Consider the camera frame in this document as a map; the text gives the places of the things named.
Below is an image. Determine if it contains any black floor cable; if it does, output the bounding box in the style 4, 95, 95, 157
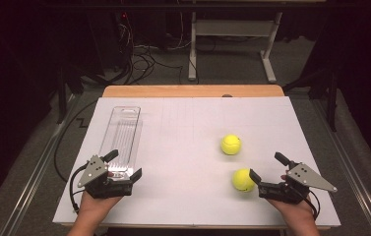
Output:
53, 99, 99, 184

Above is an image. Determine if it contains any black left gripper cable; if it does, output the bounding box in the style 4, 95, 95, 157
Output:
69, 162, 91, 214

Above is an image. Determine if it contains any metal floor rail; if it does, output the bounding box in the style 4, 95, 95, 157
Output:
0, 93, 80, 236
310, 97, 371, 236

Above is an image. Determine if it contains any white metal desk frame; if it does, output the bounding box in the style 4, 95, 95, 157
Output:
187, 11, 284, 84

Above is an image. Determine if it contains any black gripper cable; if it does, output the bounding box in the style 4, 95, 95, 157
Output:
299, 186, 322, 221
69, 162, 91, 214

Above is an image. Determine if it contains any person's left hand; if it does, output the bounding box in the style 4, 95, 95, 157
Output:
79, 191, 124, 219

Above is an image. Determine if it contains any dark metal stand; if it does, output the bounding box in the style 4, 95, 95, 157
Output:
282, 63, 339, 133
55, 63, 87, 125

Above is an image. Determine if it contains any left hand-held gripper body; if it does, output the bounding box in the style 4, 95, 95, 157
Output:
77, 154, 135, 200

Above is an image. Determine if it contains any wooden table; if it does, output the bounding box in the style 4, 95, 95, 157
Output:
101, 84, 333, 231

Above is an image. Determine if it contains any person's right hand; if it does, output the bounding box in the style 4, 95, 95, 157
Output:
266, 198, 317, 226

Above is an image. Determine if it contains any bundle of floor cables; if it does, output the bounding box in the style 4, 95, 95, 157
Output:
117, 12, 201, 87

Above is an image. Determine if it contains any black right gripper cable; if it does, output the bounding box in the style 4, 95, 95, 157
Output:
299, 186, 322, 221

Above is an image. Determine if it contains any clear plastic tray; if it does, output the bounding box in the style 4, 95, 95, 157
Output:
97, 105, 144, 181

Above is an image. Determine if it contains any yellow tennis ball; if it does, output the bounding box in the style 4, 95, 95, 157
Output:
231, 167, 256, 193
220, 134, 242, 156

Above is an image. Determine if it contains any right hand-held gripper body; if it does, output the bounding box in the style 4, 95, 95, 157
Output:
257, 162, 339, 206

